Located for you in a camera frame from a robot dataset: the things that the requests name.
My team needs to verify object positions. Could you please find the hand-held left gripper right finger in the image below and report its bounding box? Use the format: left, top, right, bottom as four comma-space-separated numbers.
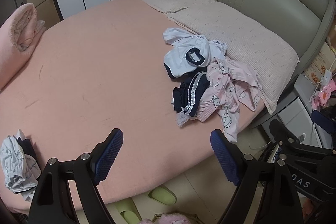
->
210, 129, 309, 224

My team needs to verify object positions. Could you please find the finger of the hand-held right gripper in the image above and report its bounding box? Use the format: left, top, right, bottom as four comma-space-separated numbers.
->
269, 119, 296, 147
312, 110, 336, 135

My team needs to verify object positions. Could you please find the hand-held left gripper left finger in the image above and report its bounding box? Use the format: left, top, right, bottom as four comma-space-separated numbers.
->
28, 128, 124, 224

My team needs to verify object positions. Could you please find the navy skirt white lace trim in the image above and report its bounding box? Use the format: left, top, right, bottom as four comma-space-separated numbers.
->
172, 72, 210, 127

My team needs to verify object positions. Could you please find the light blue printed garment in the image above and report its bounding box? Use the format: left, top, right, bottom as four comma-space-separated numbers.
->
0, 129, 41, 194

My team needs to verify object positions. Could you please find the white nightstand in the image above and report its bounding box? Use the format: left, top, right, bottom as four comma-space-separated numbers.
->
278, 74, 336, 148

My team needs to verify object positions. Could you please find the pink cartoon toy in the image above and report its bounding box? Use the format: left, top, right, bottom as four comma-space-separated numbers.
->
314, 82, 332, 109

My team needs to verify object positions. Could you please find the white power strip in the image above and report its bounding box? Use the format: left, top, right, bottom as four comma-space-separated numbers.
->
319, 69, 332, 84

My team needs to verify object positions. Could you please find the cardboard box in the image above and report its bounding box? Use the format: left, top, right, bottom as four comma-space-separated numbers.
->
304, 42, 336, 83

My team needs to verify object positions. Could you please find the pink printed pajamas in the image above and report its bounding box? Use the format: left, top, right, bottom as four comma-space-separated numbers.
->
197, 57, 263, 143

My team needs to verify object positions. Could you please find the pink fluffy slipper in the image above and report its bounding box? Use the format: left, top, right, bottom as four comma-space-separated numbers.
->
139, 212, 195, 224

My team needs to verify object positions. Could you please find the plain navy garment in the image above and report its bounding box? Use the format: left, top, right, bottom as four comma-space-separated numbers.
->
17, 137, 37, 159

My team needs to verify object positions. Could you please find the white shirt navy collar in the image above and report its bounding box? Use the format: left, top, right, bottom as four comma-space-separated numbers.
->
163, 27, 227, 80

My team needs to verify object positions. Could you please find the rolled pink blanket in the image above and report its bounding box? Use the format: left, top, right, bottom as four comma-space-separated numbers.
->
0, 3, 46, 90

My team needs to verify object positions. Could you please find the beige cabinet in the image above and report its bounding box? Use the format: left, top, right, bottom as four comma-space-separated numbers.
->
24, 0, 62, 22

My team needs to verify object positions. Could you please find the white cable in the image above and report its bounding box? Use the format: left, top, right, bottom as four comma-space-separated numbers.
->
304, 79, 324, 109

